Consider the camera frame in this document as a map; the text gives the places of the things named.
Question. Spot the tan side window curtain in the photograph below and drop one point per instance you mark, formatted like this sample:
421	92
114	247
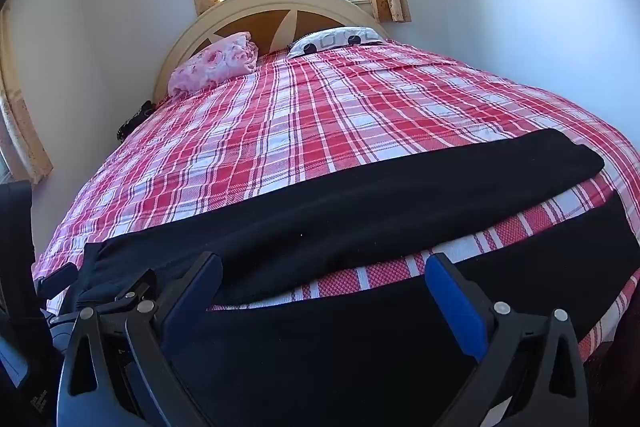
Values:
22	117

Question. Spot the cream wooden headboard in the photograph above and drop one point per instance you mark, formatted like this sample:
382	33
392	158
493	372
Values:
260	7

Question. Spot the red plaid bed sheet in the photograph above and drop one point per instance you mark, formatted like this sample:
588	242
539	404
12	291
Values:
300	122

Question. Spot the white black patterned pillow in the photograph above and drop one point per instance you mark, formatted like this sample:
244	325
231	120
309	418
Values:
335	39

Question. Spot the dark object beside bed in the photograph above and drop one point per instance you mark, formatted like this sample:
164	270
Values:
136	119

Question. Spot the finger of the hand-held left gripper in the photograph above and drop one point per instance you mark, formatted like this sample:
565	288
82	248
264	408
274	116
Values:
135	288
57	283

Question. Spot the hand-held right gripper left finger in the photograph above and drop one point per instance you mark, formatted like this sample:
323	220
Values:
192	294

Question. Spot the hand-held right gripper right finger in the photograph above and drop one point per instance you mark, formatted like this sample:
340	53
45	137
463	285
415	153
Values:
452	297

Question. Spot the black pants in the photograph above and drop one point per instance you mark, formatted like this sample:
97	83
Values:
350	217

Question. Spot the pink floral pillow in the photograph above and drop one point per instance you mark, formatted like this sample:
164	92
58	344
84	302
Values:
215	62

